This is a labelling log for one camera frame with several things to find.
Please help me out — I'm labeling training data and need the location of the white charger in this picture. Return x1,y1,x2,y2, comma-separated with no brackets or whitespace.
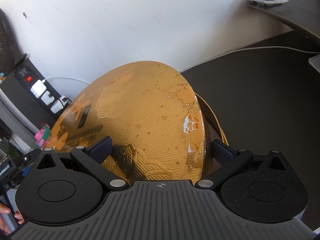
41,90,57,106
30,80,47,98
50,95,69,114

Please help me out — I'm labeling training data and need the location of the gold round gift box base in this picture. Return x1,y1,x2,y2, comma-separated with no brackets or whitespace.
196,94,228,177

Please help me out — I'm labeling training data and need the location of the grey computer monitor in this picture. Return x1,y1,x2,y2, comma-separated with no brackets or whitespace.
1,11,39,153

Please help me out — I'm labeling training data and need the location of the dark raised desk shelf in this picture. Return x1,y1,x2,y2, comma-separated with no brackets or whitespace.
247,0,320,41

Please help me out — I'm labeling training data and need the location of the white charger top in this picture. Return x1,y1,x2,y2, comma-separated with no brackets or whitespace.
30,80,47,98

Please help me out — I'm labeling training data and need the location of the person left hand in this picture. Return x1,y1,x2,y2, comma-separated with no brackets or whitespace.
0,203,24,235

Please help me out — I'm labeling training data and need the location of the white cable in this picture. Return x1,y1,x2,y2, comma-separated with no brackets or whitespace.
179,45,320,73

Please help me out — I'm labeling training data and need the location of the gold round box lid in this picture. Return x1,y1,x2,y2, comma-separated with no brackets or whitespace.
47,61,206,183

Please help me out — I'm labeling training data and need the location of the pink water bottle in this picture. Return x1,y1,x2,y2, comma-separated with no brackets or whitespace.
34,124,50,149

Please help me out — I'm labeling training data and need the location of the white paper sheet stack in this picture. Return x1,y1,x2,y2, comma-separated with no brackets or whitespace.
309,54,320,73

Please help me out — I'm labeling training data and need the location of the white charger middle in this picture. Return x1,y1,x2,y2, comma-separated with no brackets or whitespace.
41,90,57,106

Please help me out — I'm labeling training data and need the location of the white charger bottom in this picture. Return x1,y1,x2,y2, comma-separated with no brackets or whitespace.
50,95,69,114

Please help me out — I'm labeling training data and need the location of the black power strip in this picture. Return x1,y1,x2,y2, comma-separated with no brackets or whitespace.
9,66,70,130

